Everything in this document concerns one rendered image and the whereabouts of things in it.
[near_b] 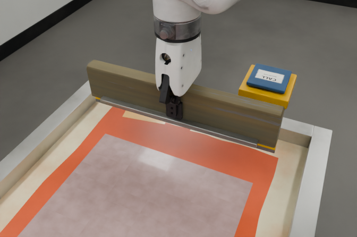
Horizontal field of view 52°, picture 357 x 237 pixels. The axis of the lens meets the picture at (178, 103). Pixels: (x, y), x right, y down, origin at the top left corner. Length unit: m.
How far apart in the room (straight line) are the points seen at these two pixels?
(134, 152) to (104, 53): 2.21
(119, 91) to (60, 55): 2.32
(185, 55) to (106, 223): 0.33
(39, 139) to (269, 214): 0.48
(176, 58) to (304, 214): 0.34
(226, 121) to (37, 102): 2.04
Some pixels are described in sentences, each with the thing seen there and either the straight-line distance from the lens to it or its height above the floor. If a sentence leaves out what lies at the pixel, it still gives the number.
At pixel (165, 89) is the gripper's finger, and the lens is 0.60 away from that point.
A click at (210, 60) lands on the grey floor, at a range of 2.82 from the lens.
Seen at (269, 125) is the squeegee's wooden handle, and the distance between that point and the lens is 0.62.
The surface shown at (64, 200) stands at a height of 0.96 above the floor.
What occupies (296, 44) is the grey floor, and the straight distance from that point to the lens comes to 3.18.
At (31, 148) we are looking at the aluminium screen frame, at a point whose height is 0.99.
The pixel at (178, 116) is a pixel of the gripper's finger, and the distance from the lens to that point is 0.67.
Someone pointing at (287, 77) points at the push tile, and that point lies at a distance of 1.00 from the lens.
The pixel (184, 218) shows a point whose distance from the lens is 0.68.
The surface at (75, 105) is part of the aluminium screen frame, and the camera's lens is 0.87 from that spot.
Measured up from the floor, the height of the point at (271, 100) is 0.94.
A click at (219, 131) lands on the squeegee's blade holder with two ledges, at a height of 1.08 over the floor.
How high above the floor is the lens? 1.53
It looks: 40 degrees down
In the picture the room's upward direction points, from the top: straight up
